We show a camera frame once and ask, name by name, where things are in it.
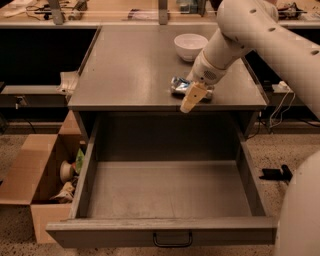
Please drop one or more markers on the black stick on floor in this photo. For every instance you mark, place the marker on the black stick on floor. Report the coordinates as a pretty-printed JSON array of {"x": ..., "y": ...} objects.
[{"x": 287, "y": 174}]

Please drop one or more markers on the black drawer handle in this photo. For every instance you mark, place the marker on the black drawer handle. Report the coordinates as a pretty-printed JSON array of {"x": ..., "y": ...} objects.
[{"x": 172, "y": 240}]

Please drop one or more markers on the black power adapter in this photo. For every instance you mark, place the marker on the black power adapter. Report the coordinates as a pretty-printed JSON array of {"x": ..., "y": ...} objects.
[{"x": 271, "y": 174}]

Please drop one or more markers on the crumpled bag in box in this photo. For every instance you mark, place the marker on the crumpled bag in box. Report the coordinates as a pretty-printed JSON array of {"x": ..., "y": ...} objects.
[{"x": 66, "y": 194}]

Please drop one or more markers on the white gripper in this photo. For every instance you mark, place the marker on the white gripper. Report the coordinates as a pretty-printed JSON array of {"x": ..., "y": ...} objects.
[{"x": 204, "y": 74}]

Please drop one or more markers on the white bowl in box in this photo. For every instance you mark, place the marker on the white bowl in box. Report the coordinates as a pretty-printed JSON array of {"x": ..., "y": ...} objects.
[{"x": 66, "y": 171}]

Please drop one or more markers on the brown cardboard box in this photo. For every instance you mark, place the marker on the brown cardboard box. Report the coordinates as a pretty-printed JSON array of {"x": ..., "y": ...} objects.
[{"x": 34, "y": 177}]

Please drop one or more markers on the crushed redbull can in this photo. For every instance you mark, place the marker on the crushed redbull can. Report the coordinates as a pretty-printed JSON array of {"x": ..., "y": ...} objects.
[{"x": 179, "y": 86}]

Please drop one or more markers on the open grey top drawer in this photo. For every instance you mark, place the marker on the open grey top drawer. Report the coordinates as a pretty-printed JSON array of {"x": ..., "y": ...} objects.
[{"x": 166, "y": 172}]

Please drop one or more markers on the grey metal cabinet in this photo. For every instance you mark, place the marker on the grey metal cabinet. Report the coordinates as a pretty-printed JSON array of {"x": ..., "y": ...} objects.
[{"x": 131, "y": 67}]

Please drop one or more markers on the white ceramic bowl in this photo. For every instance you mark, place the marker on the white ceramic bowl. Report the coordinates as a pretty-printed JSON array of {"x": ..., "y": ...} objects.
[{"x": 189, "y": 45}]

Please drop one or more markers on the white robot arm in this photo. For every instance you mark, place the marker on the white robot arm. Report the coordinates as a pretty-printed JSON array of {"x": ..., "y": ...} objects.
[{"x": 252, "y": 25}]

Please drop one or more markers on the green packet in box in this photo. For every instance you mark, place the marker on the green packet in box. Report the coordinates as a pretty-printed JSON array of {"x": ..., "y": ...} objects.
[{"x": 79, "y": 161}]

